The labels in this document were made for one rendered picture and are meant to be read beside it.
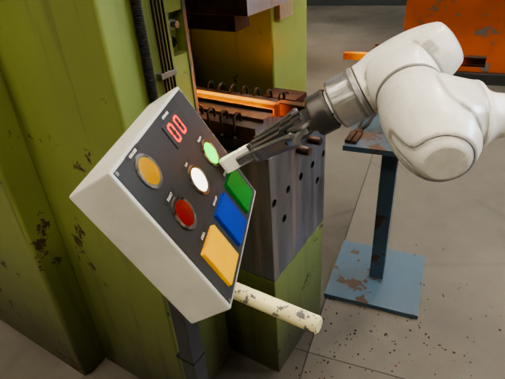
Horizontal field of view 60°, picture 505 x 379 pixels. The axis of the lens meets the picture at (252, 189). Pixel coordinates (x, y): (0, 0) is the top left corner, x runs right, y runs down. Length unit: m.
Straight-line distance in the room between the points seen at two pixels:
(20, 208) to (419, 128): 1.17
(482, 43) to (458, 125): 4.12
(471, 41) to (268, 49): 3.34
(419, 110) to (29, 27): 0.87
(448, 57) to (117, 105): 0.66
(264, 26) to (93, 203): 1.02
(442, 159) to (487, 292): 1.68
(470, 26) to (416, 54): 3.94
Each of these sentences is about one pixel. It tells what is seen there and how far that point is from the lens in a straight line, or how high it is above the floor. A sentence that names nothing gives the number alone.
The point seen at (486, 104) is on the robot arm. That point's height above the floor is 1.25.
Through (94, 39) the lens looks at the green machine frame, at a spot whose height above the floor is 1.28.
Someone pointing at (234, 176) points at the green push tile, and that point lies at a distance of 0.87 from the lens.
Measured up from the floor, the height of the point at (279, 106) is 1.01.
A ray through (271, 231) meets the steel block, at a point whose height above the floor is 0.68.
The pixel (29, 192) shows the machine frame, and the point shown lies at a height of 0.82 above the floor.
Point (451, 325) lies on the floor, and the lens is 2.04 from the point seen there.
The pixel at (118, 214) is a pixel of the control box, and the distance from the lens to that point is 0.63.
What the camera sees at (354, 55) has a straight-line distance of 1.67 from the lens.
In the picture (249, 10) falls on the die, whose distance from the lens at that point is 1.11.
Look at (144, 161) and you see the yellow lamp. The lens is 0.65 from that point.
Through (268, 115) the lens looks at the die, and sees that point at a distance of 1.26.
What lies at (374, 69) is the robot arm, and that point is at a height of 1.26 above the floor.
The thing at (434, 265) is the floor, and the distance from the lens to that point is 2.29.
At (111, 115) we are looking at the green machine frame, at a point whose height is 1.11.
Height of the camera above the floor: 1.47
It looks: 32 degrees down
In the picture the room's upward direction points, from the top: 4 degrees counter-clockwise
